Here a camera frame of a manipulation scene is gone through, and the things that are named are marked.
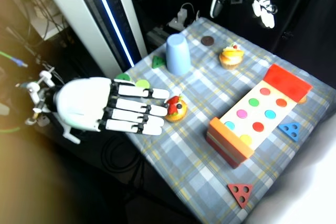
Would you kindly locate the cupcake with strawberry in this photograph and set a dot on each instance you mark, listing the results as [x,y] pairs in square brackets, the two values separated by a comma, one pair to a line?
[176,110]

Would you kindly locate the orange fruit cupcake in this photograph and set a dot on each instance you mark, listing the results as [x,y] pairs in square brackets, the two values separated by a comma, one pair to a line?
[231,57]

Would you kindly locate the light green round disc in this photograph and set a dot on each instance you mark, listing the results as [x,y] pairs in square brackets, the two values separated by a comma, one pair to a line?
[143,83]

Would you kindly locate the green triangle block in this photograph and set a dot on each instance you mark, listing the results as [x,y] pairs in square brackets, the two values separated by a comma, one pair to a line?
[158,62]

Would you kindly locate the light blue plastic cup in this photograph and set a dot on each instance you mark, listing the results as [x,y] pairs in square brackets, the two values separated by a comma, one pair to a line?
[178,53]

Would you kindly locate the dark green round disc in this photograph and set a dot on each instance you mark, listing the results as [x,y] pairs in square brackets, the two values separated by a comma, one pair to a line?
[123,77]

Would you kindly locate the blue plaid tablecloth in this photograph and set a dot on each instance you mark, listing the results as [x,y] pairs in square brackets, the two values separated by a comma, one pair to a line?
[189,161]

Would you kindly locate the brown round disc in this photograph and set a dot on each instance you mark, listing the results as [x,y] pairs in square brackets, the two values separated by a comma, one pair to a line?
[207,41]

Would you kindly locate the white plug adapter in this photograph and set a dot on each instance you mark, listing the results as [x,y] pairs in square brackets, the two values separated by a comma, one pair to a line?
[183,14]

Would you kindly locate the red triangle block with holes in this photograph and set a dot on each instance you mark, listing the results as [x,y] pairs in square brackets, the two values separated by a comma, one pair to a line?
[240,193]

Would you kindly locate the white column with blue light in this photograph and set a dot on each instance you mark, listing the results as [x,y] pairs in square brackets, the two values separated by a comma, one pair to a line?
[78,16]

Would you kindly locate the blue triangle block with holes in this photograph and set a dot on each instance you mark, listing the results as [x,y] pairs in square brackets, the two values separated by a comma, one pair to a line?
[290,130]

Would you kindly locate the white shelf board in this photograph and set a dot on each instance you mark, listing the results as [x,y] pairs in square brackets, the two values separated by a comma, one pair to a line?
[52,33]

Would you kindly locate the grey metal bracket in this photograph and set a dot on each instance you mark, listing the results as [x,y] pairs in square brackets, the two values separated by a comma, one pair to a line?
[157,36]

